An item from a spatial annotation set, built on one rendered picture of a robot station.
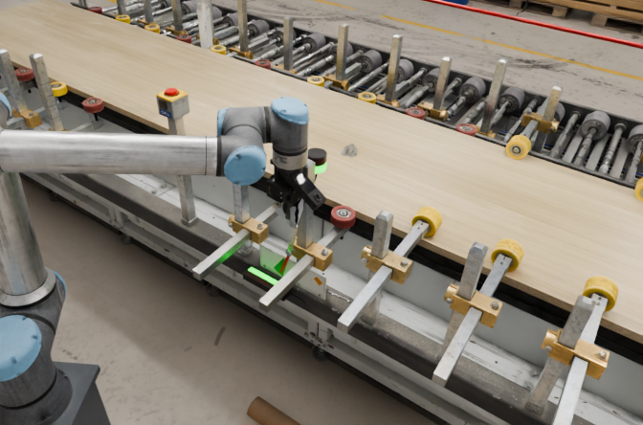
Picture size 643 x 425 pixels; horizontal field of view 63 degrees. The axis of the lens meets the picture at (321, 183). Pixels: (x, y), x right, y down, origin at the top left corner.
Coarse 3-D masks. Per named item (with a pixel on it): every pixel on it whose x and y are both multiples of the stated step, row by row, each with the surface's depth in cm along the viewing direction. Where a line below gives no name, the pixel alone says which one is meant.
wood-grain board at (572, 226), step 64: (64, 64) 251; (128, 64) 254; (192, 64) 257; (192, 128) 207; (320, 128) 211; (384, 128) 213; (448, 128) 215; (384, 192) 178; (448, 192) 179; (512, 192) 180; (576, 192) 182; (448, 256) 156; (576, 256) 156; (640, 256) 157; (640, 320) 137
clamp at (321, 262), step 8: (296, 240) 161; (296, 248) 159; (312, 248) 158; (320, 248) 159; (296, 256) 161; (312, 256) 157; (320, 256) 156; (328, 256) 156; (320, 264) 157; (328, 264) 159
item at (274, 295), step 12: (336, 228) 168; (348, 228) 171; (324, 240) 163; (336, 240) 166; (300, 264) 154; (312, 264) 157; (288, 276) 150; (300, 276) 153; (276, 288) 146; (288, 288) 149; (264, 300) 143; (276, 300) 144
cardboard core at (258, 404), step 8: (256, 400) 203; (264, 400) 204; (256, 408) 200; (264, 408) 200; (272, 408) 201; (256, 416) 200; (264, 416) 198; (272, 416) 198; (280, 416) 198; (288, 416) 199; (264, 424) 198; (272, 424) 197; (280, 424) 196; (288, 424) 195; (296, 424) 196
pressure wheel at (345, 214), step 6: (336, 210) 168; (342, 210) 169; (348, 210) 169; (336, 216) 165; (342, 216) 166; (348, 216) 166; (354, 216) 166; (336, 222) 165; (342, 222) 164; (348, 222) 165; (354, 222) 168; (342, 228) 166
